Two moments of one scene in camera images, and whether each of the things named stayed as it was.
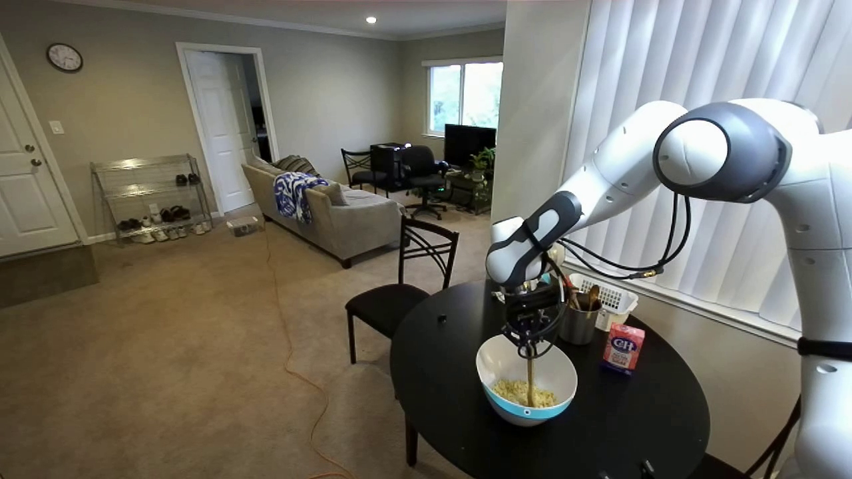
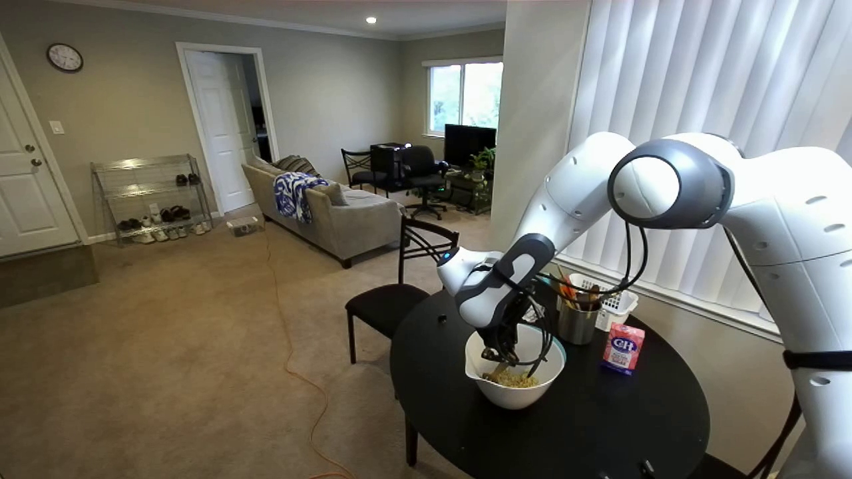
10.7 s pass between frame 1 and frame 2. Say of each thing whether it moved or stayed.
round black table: stayed
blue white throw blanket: stayed
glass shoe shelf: stayed
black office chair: stayed
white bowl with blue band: moved
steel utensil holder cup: stayed
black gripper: moved
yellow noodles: moved
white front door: stayed
